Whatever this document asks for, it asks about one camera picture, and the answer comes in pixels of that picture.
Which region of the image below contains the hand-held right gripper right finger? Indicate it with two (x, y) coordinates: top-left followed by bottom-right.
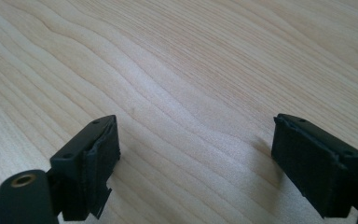
(270, 113), (358, 218)

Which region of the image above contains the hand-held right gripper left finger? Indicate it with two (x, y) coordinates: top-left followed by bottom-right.
(49, 114), (121, 221)

